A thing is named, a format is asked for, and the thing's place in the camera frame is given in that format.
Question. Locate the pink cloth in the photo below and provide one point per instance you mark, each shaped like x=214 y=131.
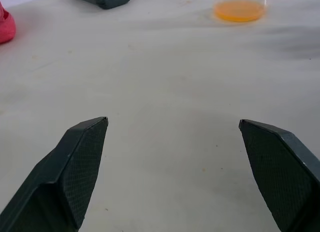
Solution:
x=5 y=26

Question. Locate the glass beaker with orange liquid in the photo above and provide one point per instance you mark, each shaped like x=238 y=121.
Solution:
x=238 y=10

